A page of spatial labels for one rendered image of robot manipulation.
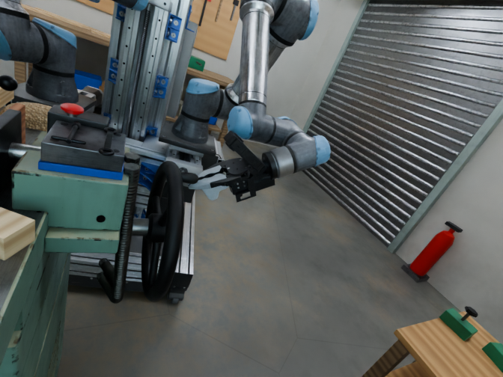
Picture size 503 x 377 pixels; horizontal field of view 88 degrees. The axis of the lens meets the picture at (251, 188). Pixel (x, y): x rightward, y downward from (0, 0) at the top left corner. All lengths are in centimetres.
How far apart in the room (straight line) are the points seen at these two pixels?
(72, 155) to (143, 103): 78
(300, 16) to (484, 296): 264
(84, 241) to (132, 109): 83
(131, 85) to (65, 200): 83
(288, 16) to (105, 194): 70
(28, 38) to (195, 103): 50
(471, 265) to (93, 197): 288
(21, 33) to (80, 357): 111
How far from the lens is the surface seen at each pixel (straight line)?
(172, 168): 52
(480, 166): 299
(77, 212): 46
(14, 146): 50
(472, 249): 297
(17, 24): 107
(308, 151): 66
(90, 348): 136
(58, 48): 113
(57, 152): 43
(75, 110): 49
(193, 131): 107
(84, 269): 136
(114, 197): 44
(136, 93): 122
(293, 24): 92
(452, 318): 149
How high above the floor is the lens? 118
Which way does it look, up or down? 25 degrees down
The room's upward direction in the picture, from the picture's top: 23 degrees clockwise
